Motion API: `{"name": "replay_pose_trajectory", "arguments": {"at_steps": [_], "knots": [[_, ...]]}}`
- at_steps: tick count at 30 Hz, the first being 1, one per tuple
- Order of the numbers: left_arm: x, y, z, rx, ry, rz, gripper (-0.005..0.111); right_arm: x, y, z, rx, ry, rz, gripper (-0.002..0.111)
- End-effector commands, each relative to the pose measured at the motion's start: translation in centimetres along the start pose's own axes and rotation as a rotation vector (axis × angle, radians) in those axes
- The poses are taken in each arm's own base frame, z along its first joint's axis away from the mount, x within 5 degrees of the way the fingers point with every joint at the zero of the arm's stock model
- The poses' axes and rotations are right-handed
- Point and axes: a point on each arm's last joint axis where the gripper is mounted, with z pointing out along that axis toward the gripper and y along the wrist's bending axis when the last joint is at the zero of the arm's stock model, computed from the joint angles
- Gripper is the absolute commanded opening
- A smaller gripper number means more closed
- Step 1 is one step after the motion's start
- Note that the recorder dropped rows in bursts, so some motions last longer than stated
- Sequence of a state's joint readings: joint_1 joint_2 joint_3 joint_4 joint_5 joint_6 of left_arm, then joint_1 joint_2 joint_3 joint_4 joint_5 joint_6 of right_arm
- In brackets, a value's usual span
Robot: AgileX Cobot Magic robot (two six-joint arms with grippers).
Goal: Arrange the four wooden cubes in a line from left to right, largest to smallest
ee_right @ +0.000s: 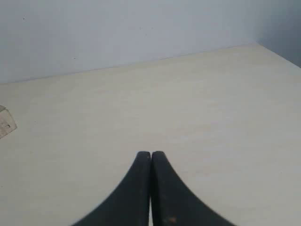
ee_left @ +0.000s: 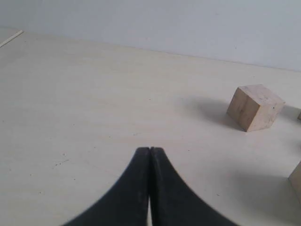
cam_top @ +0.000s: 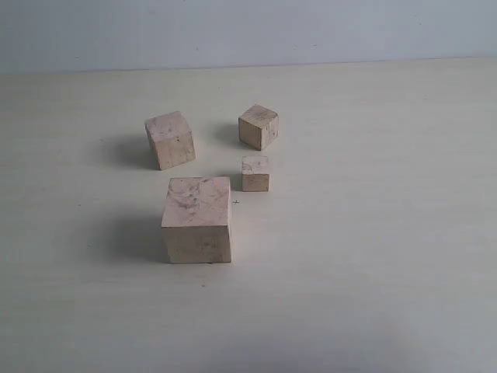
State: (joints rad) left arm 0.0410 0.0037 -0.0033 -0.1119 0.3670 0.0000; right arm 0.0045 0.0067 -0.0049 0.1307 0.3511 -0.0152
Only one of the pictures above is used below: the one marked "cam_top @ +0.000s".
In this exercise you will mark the smallest wooden cube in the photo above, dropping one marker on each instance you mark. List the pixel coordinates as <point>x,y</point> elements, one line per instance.
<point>255,173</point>

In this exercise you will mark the third largest wooden cube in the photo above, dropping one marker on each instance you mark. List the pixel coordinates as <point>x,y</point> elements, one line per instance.
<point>258,127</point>

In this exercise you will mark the second largest wooden cube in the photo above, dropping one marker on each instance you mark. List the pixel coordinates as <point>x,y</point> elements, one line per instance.
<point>171,139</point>

